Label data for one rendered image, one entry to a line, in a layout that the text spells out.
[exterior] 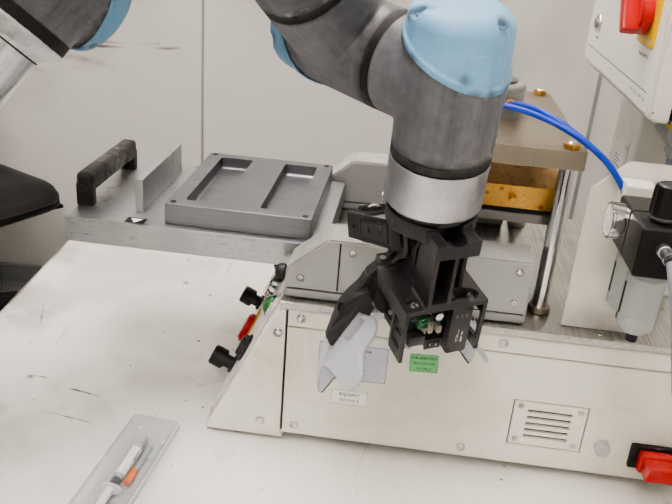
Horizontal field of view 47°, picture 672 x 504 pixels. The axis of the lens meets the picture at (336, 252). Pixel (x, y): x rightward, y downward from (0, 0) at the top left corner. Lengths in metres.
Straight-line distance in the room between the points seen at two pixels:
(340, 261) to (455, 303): 0.22
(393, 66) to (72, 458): 0.56
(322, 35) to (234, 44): 1.90
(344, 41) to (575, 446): 0.53
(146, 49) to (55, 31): 1.66
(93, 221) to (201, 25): 1.60
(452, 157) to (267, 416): 0.45
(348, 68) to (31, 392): 0.61
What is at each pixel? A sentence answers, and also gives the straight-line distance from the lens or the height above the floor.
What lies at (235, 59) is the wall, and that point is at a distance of 2.45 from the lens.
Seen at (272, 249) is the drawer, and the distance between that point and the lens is 0.86.
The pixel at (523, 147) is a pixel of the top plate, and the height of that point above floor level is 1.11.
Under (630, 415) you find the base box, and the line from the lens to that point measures 0.89.
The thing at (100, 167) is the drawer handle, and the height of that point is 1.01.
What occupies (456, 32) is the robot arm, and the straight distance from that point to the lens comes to 0.51.
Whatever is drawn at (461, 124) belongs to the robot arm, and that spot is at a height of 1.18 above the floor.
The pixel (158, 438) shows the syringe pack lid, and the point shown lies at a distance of 0.88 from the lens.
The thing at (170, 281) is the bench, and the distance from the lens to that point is 1.25.
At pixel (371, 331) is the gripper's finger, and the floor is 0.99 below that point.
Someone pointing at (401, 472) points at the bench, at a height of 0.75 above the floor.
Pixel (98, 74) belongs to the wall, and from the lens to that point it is 2.57.
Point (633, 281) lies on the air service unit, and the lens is 0.71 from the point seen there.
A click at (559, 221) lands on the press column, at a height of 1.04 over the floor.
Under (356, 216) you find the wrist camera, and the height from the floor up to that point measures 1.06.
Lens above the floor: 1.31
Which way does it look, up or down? 24 degrees down
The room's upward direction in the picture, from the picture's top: 5 degrees clockwise
